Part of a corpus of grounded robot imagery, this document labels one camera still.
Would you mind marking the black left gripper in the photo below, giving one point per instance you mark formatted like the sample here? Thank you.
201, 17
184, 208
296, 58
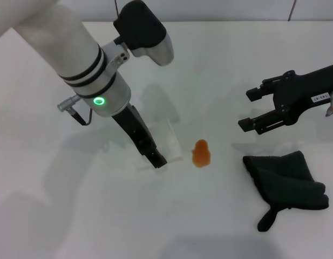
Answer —
136, 129

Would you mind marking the brown liquid stain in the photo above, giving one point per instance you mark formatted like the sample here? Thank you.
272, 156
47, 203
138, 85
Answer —
201, 155

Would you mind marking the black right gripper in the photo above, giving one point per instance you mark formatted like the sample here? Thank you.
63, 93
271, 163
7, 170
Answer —
306, 91

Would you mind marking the silver black wrist camera box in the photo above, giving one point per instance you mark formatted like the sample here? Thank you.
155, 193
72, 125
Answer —
144, 29

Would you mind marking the dark blue rag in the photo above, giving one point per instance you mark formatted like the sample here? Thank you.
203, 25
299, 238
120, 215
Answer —
285, 178

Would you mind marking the white paper cup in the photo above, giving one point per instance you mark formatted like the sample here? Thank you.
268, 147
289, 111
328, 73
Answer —
170, 145

